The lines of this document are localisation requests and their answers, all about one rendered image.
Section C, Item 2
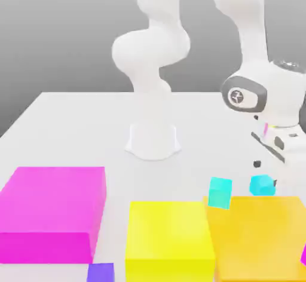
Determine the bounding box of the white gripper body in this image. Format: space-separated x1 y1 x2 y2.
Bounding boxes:
250 130 289 179

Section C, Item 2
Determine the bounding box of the small cyan cube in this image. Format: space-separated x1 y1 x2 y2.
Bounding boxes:
249 174 277 197

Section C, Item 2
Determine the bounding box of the small turquoise cube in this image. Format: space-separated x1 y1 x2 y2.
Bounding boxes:
207 176 233 210

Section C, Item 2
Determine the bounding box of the small purple cube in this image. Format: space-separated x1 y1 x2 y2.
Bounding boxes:
86 262 115 282

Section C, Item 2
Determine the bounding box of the large orange box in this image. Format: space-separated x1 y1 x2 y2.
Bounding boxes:
202 195 306 282

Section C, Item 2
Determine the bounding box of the large yellow box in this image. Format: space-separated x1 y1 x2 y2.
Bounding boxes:
124 201 216 282

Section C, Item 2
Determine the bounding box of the large magenta box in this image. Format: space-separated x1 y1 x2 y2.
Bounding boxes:
0 165 107 265

